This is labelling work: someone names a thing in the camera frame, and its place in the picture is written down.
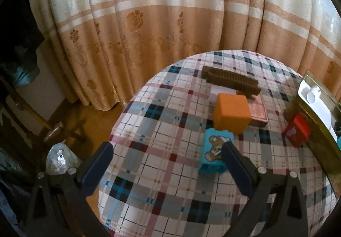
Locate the white paper tray liner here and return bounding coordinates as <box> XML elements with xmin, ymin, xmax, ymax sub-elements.
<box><xmin>297</xmin><ymin>79</ymin><xmax>340</xmax><ymax>143</ymax></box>

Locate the white plastic bottle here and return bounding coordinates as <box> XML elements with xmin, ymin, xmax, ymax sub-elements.
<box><xmin>306</xmin><ymin>85</ymin><xmax>321</xmax><ymax>104</ymax></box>

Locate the gold metal tin tray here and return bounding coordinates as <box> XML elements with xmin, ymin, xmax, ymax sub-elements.
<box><xmin>284</xmin><ymin>71</ymin><xmax>340</xmax><ymax>185</ymax></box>

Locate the brown wooden comb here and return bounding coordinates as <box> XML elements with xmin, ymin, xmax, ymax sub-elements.
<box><xmin>201</xmin><ymin>66</ymin><xmax>261</xmax><ymax>98</ymax></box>

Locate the cream and orange curtain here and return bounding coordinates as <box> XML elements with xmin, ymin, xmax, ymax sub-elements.
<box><xmin>29</xmin><ymin>0</ymin><xmax>340</xmax><ymax>111</ymax></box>

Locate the orange flowered cube box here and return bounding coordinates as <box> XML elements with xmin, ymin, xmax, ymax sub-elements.
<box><xmin>213</xmin><ymin>93</ymin><xmax>252</xmax><ymax>135</ymax></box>

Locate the teal long toy brick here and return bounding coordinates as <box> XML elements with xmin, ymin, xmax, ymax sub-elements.
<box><xmin>337</xmin><ymin>137</ymin><xmax>341</xmax><ymax>150</ymax></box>

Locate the copper pink rectangular box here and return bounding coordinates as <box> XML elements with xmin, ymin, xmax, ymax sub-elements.
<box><xmin>247</xmin><ymin>94</ymin><xmax>268</xmax><ymax>128</ymax></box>

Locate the teal bear toy brick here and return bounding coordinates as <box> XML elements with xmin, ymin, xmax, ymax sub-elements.
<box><xmin>198</xmin><ymin>128</ymin><xmax>234</xmax><ymax>173</ymax></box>

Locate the red toy brick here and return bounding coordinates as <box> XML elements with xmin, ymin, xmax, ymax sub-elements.
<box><xmin>283</xmin><ymin>113</ymin><xmax>311</xmax><ymax>147</ymax></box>

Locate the plaid tablecloth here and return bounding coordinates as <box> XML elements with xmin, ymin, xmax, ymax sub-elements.
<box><xmin>98</xmin><ymin>50</ymin><xmax>338</xmax><ymax>236</ymax></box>

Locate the grey black hair brush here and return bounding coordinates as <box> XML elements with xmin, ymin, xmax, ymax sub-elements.
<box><xmin>334</xmin><ymin>120</ymin><xmax>341</xmax><ymax>138</ymax></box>

